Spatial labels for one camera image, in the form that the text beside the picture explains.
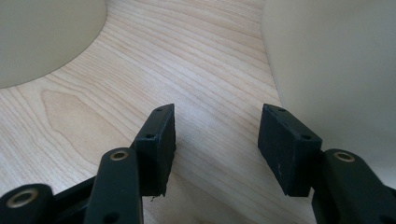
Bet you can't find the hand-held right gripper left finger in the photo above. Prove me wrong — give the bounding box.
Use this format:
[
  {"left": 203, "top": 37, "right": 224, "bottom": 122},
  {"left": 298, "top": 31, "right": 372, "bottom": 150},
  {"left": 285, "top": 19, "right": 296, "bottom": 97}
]
[{"left": 132, "top": 103, "right": 177, "bottom": 198}]

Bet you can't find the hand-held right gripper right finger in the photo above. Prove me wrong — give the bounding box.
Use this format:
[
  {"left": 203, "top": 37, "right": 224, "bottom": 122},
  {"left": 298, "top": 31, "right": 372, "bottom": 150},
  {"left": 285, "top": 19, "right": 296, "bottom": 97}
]
[{"left": 257, "top": 103, "right": 323, "bottom": 198}]

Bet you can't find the cream square container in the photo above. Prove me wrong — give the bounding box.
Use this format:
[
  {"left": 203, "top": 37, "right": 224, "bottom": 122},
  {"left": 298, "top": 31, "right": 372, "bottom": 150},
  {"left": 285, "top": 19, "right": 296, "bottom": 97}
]
[{"left": 261, "top": 0, "right": 396, "bottom": 190}]

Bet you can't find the beige strainer bowl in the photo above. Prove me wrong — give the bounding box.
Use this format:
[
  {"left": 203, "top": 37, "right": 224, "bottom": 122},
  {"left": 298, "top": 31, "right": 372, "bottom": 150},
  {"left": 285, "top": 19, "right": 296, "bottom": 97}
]
[{"left": 0, "top": 0, "right": 108, "bottom": 90}]

